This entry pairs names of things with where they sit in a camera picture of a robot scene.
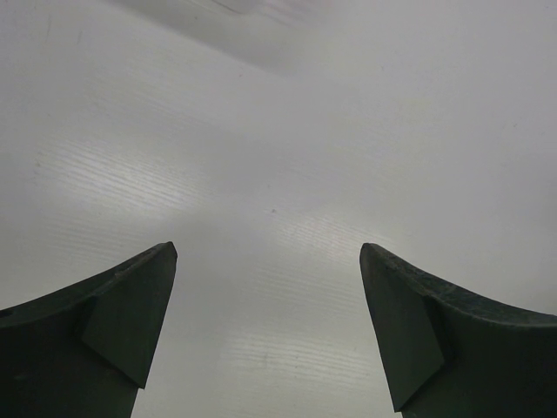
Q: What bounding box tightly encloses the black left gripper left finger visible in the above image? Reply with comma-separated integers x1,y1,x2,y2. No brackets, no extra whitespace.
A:
1,242,178,417

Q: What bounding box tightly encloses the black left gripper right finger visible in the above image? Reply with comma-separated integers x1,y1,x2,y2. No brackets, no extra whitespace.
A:
359,243,556,417

